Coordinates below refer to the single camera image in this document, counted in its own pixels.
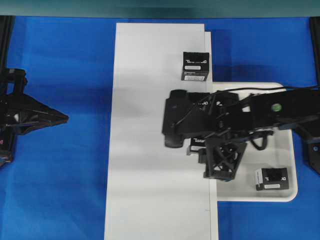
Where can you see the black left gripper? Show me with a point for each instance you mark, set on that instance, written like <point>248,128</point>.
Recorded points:
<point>49,117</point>

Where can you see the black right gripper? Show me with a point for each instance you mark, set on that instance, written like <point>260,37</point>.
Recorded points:
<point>221,126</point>

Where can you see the black dynamixel box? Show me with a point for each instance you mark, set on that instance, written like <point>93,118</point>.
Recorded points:
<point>195,66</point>
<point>195,145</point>
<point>271,179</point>
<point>202,99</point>

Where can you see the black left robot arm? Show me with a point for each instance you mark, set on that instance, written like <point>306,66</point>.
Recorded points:
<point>20,113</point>

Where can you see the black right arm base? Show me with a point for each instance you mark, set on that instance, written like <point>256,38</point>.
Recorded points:
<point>310,147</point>

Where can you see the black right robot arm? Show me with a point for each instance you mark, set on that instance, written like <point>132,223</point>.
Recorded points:
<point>282,108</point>

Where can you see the black Dynamixel box in tray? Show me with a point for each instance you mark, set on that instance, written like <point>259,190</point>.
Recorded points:
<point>271,179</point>

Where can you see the white plastic tray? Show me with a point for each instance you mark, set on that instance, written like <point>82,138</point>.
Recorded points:
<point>278,154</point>

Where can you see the white base board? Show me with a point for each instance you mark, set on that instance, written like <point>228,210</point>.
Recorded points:
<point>154,192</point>

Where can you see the blue table cloth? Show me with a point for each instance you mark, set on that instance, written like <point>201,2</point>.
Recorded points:
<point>55,188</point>

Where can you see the black left frame rail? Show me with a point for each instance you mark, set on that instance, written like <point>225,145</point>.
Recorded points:
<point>6,28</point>

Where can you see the black frame rail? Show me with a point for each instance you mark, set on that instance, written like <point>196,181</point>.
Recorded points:
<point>314,26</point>
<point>6,28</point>

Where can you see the black right frame rail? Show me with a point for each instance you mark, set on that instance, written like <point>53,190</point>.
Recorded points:
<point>314,26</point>

